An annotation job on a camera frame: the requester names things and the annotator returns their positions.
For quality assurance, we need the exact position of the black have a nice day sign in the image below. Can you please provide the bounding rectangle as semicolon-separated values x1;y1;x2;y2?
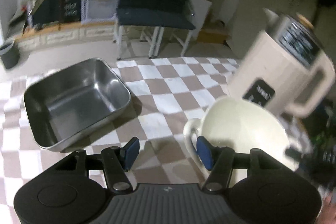
31;0;81;26

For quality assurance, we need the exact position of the checkered tablecloth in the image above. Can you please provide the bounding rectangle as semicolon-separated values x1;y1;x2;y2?
0;57;316;214

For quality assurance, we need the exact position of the dark grey trash bin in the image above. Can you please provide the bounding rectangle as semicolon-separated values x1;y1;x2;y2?
0;41;20;70

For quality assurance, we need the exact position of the cream electric kettle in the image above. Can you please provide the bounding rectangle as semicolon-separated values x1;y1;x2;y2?
228;9;335;118

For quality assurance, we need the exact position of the cream two-handled bowl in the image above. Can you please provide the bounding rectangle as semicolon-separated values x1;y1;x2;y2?
183;96;298;178

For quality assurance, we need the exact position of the square steel tray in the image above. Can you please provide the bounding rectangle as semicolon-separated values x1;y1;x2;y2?
23;58;131;152

